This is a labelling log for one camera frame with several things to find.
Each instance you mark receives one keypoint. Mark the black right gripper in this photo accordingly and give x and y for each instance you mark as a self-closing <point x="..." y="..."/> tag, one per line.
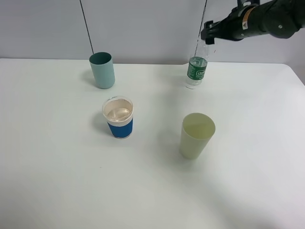
<point x="227" y="28"/>

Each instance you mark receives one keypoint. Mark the clear plastic drink bottle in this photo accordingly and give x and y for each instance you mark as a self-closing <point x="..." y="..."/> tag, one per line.
<point x="197" y="65"/>

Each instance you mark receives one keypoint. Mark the glass cup with blue sleeve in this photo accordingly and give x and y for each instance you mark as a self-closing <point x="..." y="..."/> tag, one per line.
<point x="118" y="112"/>

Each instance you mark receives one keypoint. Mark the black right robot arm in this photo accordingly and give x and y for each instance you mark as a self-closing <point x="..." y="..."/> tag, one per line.
<point x="278" y="18"/>

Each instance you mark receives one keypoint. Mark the pale yellow plastic cup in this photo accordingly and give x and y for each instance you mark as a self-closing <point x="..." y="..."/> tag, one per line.
<point x="197" y="130"/>

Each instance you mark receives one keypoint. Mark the teal plastic cup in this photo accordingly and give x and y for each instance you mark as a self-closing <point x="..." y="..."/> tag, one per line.
<point x="102" y="69"/>

